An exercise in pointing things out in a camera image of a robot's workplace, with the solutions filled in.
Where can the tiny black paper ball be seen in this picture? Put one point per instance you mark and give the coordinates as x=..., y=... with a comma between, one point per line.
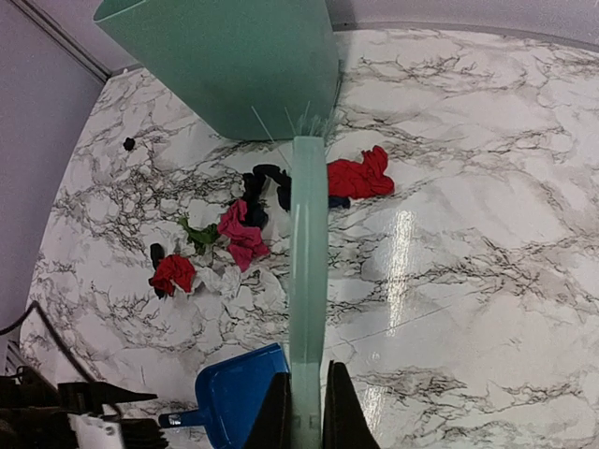
x=129, y=144

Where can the pink paper scrap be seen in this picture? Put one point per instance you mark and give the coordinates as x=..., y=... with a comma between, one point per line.
x=245, y=242

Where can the light green hand brush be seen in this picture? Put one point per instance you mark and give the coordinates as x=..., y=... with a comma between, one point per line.
x=308, y=277

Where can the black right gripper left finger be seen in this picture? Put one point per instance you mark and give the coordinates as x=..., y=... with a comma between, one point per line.
x=272, y=427

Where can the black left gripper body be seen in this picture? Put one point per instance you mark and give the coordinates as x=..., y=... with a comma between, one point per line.
x=34, y=413

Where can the small black paper scrap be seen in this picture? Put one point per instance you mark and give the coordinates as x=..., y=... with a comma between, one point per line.
x=157, y=254

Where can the green plastic waste bin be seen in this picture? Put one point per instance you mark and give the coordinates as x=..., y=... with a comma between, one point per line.
x=251, y=70

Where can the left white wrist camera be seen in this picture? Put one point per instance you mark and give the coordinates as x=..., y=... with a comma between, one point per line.
x=96, y=429

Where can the blue plastic dustpan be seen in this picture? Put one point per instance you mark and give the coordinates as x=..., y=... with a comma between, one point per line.
x=229, y=396

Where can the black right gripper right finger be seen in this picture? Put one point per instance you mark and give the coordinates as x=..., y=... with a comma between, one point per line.
x=344, y=426

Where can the white paper scrap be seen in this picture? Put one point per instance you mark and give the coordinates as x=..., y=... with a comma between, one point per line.
x=218, y=275

